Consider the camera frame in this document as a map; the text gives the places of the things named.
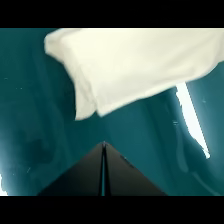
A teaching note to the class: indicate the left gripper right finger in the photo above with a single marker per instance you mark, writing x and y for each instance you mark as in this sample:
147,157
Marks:
128,178

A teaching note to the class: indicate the cream T-shirt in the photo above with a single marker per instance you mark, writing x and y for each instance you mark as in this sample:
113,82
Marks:
140,66

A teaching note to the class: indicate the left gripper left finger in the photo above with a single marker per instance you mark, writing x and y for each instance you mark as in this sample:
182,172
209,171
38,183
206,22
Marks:
83,178

